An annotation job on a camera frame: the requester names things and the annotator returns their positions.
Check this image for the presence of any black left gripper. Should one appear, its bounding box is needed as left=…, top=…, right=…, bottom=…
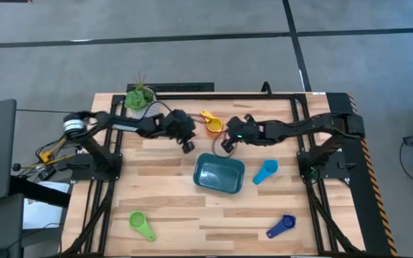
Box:
left=161, top=109, right=197, bottom=155

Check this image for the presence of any black bar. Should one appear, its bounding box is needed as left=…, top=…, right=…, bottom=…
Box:
left=9, top=174, right=72, bottom=208

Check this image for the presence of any dark blue measuring cup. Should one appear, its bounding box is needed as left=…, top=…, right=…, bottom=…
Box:
left=265, top=214, right=297, bottom=240

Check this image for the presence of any green measuring cup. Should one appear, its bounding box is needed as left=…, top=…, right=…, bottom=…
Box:
left=128, top=210, right=156, bottom=242

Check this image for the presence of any light blue measuring cup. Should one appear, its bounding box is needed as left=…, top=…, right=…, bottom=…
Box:
left=252, top=159, right=279, bottom=186

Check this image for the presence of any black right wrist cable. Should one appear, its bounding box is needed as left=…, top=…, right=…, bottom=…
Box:
left=211, top=130, right=237, bottom=159

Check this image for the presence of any white paper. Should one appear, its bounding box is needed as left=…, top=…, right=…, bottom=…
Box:
left=22, top=181, right=72, bottom=230

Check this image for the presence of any succulent in white patterned pot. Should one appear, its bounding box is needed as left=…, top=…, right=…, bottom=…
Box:
left=124, top=71, right=157, bottom=119

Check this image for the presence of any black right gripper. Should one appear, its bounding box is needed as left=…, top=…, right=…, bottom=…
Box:
left=222, top=113, right=265, bottom=153

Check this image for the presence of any teal plastic basket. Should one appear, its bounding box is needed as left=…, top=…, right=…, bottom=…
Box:
left=192, top=152, right=246, bottom=195

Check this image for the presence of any black panel with hazard stripes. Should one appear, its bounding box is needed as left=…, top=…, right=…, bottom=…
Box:
left=326, top=92, right=397, bottom=257

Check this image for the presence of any small black device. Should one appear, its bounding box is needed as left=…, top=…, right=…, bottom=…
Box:
left=37, top=166, right=57, bottom=181

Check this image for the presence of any yellow measuring cup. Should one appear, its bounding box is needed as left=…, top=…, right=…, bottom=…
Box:
left=199, top=110, right=224, bottom=133

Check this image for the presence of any black metal table frame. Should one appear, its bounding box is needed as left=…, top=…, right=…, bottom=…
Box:
left=61, top=92, right=364, bottom=257

